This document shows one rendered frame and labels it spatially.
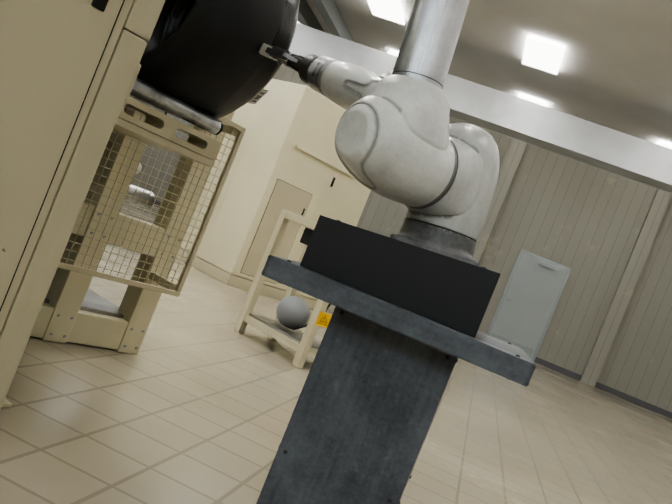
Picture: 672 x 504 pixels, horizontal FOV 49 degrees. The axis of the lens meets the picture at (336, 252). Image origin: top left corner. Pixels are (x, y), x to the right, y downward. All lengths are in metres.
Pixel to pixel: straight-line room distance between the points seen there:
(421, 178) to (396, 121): 0.12
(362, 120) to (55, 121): 0.50
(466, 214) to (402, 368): 0.33
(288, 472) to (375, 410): 0.21
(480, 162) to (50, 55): 0.80
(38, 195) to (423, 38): 0.72
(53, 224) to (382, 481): 0.75
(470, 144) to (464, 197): 0.11
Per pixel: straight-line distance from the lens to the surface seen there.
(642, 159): 13.07
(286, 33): 2.13
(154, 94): 2.05
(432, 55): 1.41
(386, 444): 1.44
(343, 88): 1.77
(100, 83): 1.24
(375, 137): 1.29
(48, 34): 1.18
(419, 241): 1.46
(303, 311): 4.42
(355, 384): 1.43
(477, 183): 1.47
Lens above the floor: 0.71
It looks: level
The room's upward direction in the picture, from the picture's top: 22 degrees clockwise
